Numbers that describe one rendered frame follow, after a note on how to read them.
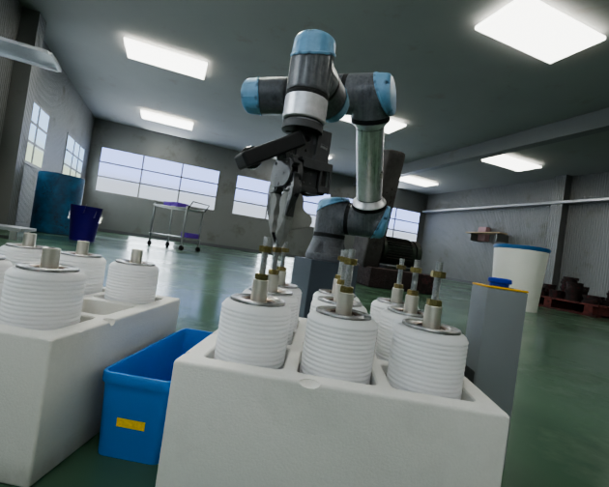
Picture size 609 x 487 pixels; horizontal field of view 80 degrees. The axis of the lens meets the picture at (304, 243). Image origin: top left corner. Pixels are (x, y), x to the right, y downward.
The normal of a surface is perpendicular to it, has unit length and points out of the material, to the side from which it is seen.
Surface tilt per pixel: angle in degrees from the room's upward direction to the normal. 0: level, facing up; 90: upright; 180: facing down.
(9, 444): 90
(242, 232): 90
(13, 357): 90
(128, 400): 92
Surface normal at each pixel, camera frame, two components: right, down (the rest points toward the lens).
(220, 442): -0.05, -0.02
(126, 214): 0.35, 0.04
